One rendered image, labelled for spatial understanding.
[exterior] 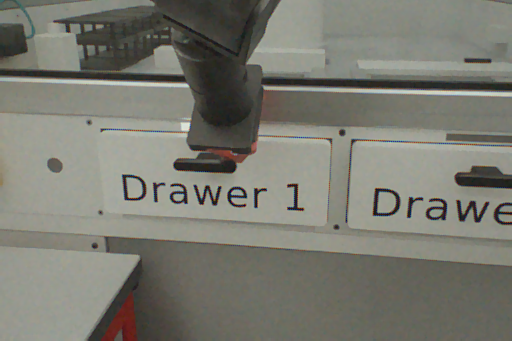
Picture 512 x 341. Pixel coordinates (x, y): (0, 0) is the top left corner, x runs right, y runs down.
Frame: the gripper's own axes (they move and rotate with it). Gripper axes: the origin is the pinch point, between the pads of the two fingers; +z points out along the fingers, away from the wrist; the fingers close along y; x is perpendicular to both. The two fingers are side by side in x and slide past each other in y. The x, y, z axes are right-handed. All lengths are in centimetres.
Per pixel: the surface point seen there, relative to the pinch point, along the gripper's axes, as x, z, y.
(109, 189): 16.9, 5.3, -4.9
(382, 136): -16.8, 1.0, 3.0
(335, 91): -11.0, -3.2, 6.2
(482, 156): -27.6, 0.9, 1.2
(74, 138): 21.8, 1.8, 0.4
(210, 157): 3.0, -0.1, -1.9
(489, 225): -29.8, 7.3, -4.5
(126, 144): 14.1, 0.6, -0.6
